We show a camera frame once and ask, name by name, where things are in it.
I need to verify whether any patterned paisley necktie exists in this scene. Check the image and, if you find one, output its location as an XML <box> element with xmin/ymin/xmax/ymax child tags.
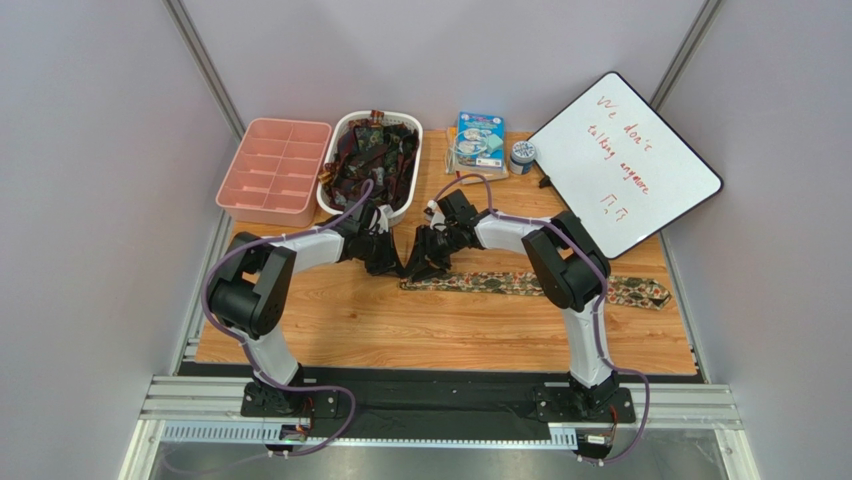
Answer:
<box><xmin>398</xmin><ymin>272</ymin><xmax>674</xmax><ymax>311</ymax></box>

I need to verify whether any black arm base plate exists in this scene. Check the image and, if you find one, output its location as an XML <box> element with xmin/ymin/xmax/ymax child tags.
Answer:
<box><xmin>178</xmin><ymin>361</ymin><xmax>704</xmax><ymax>442</ymax></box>

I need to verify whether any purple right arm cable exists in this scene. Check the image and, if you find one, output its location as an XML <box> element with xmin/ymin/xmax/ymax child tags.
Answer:
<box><xmin>431</xmin><ymin>172</ymin><xmax>652</xmax><ymax>466</ymax></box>

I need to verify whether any white perforated basket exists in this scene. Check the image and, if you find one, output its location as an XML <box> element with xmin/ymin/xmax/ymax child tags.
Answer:
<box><xmin>316</xmin><ymin>110</ymin><xmax>423</xmax><ymax>226</ymax></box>

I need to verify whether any pink divided tray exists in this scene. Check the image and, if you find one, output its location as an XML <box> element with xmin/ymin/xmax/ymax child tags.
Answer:
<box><xmin>215</xmin><ymin>118</ymin><xmax>332</xmax><ymax>227</ymax></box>

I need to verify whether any aluminium rail frame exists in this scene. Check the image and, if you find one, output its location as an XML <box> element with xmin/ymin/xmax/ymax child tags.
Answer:
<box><xmin>120</xmin><ymin>364</ymin><xmax>759</xmax><ymax>479</ymax></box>

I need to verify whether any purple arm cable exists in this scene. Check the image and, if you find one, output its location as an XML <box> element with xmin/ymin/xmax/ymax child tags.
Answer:
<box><xmin>431</xmin><ymin>172</ymin><xmax>652</xmax><ymax>466</ymax></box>
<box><xmin>199</xmin><ymin>176</ymin><xmax>377</xmax><ymax>459</ymax></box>

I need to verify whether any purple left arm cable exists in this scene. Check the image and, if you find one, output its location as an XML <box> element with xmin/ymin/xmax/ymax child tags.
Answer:
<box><xmin>199</xmin><ymin>176</ymin><xmax>377</xmax><ymax>459</ymax></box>

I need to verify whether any white dry-erase board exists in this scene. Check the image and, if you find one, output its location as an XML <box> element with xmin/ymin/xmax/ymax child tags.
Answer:
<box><xmin>529</xmin><ymin>71</ymin><xmax>723</xmax><ymax>259</ymax></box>

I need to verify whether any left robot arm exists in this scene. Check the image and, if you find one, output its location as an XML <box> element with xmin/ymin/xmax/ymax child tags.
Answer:
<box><xmin>203</xmin><ymin>201</ymin><xmax>402</xmax><ymax>413</ymax></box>

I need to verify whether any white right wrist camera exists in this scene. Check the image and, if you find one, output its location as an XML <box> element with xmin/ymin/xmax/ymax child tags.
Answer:
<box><xmin>424</xmin><ymin>200</ymin><xmax>446</xmax><ymax>231</ymax></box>

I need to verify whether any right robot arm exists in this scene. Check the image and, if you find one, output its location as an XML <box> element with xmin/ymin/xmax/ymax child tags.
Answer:
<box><xmin>403</xmin><ymin>190</ymin><xmax>618</xmax><ymax>410</ymax></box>

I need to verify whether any pile of dark ties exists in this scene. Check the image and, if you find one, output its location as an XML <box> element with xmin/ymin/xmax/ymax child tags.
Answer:
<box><xmin>320</xmin><ymin>118</ymin><xmax>420</xmax><ymax>211</ymax></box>

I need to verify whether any blue packaged book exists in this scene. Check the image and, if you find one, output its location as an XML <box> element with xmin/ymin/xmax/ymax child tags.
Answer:
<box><xmin>450</xmin><ymin>111</ymin><xmax>505</xmax><ymax>172</ymax></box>

